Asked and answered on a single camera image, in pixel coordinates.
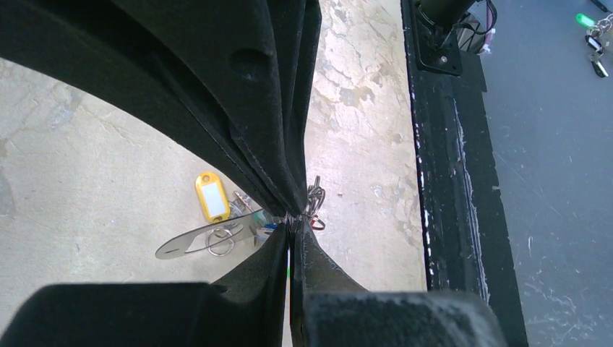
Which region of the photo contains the yellow key tag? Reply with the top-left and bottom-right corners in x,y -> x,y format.
194,171 -> 231,223

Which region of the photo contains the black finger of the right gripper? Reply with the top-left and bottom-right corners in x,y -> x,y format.
267,1 -> 322,211
1,1 -> 306,216

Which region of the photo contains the spare key bunch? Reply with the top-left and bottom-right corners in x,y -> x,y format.
575,12 -> 612,78

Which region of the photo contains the metal keyring holder with keys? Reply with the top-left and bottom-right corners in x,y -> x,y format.
155,176 -> 325,260

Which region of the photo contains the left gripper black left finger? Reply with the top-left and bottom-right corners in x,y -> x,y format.
1,227 -> 288,346

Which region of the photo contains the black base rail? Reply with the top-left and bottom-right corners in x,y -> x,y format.
401,1 -> 528,346

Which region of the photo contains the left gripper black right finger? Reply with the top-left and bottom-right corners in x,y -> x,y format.
289,220 -> 507,346

